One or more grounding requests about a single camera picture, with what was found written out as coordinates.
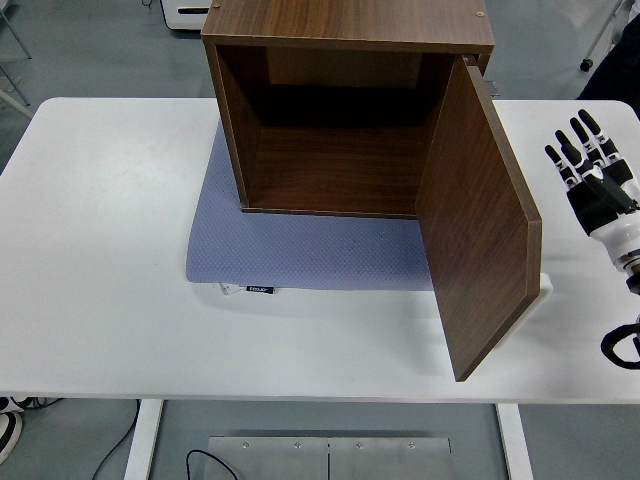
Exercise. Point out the grey metal plate with screws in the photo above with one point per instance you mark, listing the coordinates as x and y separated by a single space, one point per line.
265 460
390 460

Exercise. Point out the white black rounded object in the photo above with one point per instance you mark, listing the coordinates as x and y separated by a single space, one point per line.
9 430

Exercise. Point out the white appliance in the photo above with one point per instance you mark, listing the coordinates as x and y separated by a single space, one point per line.
182 15

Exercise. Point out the brown wooden cabinet body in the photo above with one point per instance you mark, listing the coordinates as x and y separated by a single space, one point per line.
350 20

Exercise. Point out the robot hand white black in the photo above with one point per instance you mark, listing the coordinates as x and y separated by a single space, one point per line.
597 205

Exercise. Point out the brown wooden cabinet door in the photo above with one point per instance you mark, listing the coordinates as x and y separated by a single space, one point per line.
475 225

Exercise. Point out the white mat tag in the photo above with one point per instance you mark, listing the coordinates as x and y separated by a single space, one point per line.
230 290

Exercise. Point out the grey metal chair frame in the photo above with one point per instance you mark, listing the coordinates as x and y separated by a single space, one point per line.
17 97

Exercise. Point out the wheeled metal stand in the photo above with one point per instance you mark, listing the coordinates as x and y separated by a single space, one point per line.
586 64

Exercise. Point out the black mat label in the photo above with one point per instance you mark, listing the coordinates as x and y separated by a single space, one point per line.
261 289

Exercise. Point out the blue-grey textured mat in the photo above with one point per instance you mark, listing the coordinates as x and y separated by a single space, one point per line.
300 250

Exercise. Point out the white table leg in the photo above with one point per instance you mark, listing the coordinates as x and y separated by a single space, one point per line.
142 440
515 445

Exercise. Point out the person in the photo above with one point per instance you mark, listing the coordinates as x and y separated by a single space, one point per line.
627 20
615 70

